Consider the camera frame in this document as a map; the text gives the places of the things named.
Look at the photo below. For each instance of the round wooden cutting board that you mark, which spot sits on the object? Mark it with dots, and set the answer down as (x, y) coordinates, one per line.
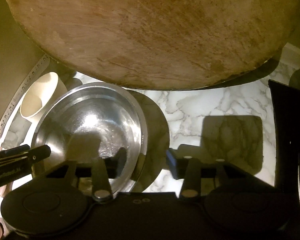
(159, 44)

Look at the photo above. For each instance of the cream ceramic bowl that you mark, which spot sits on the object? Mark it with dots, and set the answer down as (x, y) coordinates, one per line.
(41, 95)

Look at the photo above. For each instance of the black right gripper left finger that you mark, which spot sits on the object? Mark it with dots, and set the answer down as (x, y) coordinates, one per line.
(104, 168)

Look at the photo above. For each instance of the black appliance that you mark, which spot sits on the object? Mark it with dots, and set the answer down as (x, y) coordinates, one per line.
(286, 106)

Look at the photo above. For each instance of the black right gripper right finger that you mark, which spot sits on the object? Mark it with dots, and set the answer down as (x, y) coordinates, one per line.
(188, 169)

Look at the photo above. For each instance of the stainless steel bowl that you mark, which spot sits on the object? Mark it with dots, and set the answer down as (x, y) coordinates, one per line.
(95, 120)

